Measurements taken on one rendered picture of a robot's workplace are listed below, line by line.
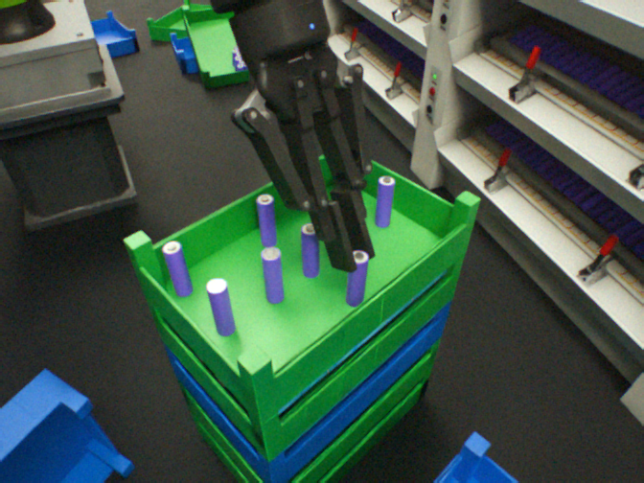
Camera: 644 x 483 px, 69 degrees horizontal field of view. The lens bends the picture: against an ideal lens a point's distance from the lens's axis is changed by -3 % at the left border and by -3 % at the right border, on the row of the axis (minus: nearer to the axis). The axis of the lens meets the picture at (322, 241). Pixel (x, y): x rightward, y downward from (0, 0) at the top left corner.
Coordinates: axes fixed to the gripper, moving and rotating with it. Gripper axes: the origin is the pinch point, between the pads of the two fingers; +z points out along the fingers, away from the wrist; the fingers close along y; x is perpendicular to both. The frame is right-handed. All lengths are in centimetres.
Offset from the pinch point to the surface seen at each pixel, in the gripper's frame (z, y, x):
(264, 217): -0.9, 1.6, -10.9
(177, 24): -36, -77, -173
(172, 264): -1.4, 12.8, -11.1
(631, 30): -6.1, -46.4, 9.0
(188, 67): -18, -53, -130
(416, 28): -10, -68, -43
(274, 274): 2.1, 6.2, -4.3
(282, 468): 20.8, 14.1, -3.2
